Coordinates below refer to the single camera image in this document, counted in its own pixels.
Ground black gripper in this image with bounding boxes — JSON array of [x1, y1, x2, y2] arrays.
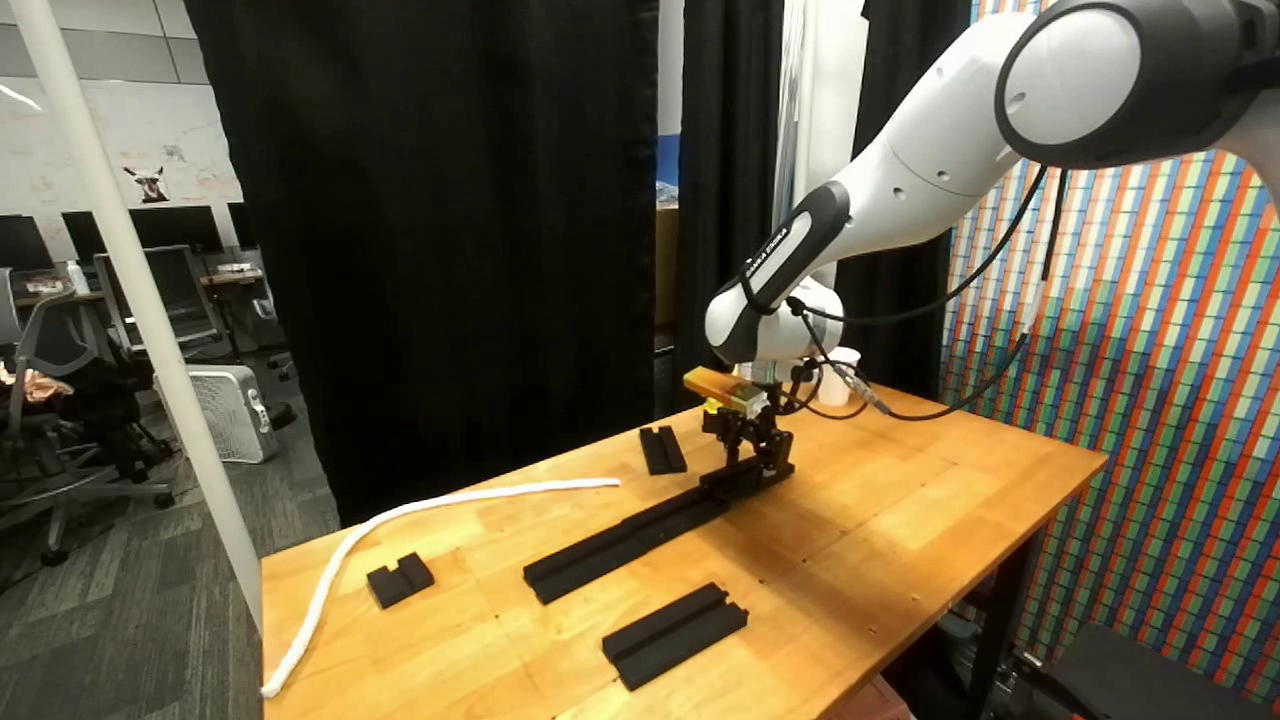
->
[[705, 394, 799, 491]]

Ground black grooved track piece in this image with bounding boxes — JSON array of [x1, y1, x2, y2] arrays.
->
[[598, 579, 753, 697], [618, 479, 737, 564], [713, 458, 799, 526], [518, 521, 648, 609]]

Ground short black track piece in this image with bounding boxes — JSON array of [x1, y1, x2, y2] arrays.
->
[[634, 419, 690, 479]]

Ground white paper cup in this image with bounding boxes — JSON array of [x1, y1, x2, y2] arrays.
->
[[811, 346, 866, 411]]

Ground brown cardboard box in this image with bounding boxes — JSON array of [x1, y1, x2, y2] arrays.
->
[[651, 203, 686, 346]]

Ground white flexible tube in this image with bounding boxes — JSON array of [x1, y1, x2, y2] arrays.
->
[[260, 471, 626, 705]]

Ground narrow black curtain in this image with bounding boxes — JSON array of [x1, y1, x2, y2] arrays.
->
[[676, 0, 793, 403], [853, 0, 983, 403]]

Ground white fabric panel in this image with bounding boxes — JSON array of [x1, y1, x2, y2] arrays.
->
[[775, 0, 873, 315]]

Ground small black notched block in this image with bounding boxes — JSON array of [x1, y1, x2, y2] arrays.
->
[[365, 549, 440, 613]]

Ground wide black curtain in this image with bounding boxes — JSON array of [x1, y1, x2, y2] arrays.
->
[[178, 0, 669, 527]]

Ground black padded stool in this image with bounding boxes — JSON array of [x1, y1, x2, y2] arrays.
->
[[1014, 620, 1280, 720]]

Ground white computer tower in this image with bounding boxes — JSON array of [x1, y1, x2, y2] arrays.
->
[[178, 362, 281, 469]]

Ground grey mesh office chair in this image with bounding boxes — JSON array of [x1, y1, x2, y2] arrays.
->
[[93, 240, 229, 357], [196, 250, 292, 362]]

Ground white slanted pole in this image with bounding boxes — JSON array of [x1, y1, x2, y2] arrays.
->
[[3, 0, 268, 632]]

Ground black office chair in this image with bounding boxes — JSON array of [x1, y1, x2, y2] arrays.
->
[[0, 284, 178, 568]]

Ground yellow wrist camera mount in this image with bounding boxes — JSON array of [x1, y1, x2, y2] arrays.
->
[[681, 367, 749, 410]]

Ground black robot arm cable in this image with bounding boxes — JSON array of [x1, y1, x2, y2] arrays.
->
[[785, 170, 1050, 332], [795, 170, 1070, 429]]

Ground black table leg frame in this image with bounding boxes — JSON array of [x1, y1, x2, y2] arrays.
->
[[952, 513, 1070, 720]]

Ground colourful patterned wall panel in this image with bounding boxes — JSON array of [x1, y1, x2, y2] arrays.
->
[[937, 0, 1280, 713]]

